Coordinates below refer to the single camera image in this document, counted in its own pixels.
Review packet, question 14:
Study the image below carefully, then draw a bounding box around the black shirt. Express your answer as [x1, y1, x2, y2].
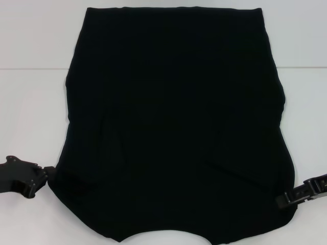
[47, 6, 298, 245]

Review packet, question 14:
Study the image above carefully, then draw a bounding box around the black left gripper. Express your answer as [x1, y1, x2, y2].
[0, 155, 56, 198]

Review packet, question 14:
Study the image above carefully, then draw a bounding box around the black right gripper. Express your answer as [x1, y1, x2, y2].
[276, 174, 327, 209]

